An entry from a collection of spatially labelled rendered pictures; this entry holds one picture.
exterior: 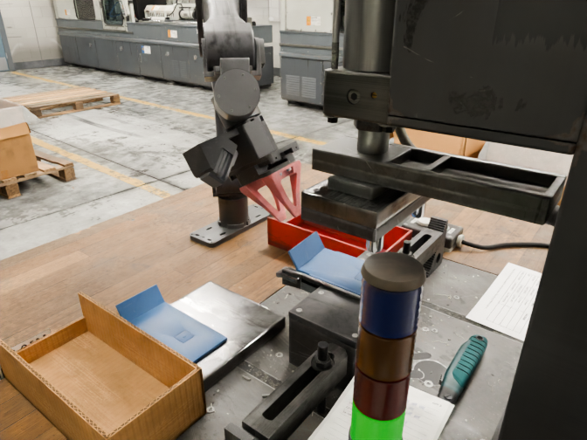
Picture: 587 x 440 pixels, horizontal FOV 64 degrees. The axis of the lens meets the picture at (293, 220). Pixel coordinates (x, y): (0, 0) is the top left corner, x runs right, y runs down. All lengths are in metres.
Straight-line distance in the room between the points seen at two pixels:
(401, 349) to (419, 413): 0.24
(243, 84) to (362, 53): 0.16
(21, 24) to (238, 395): 11.47
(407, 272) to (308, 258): 0.42
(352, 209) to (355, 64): 0.15
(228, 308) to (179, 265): 0.20
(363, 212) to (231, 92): 0.22
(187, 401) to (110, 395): 0.12
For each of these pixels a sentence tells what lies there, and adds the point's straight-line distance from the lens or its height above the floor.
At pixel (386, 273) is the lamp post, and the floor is 1.20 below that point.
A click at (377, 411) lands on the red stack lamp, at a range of 0.34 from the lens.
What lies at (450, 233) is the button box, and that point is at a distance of 0.96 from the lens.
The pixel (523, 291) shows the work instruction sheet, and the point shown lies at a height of 0.90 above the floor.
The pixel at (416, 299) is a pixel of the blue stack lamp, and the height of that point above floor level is 1.18.
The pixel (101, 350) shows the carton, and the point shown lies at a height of 0.91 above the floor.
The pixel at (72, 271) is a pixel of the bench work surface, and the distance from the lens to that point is 0.93.
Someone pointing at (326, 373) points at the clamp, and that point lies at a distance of 0.54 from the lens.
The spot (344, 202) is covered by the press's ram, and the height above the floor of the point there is 1.14.
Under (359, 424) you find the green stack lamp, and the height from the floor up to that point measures 1.07.
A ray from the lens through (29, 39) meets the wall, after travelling 11.94.
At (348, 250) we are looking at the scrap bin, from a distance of 0.82.
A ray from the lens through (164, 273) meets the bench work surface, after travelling 0.87.
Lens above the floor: 1.34
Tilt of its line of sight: 25 degrees down
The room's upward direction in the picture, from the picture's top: straight up
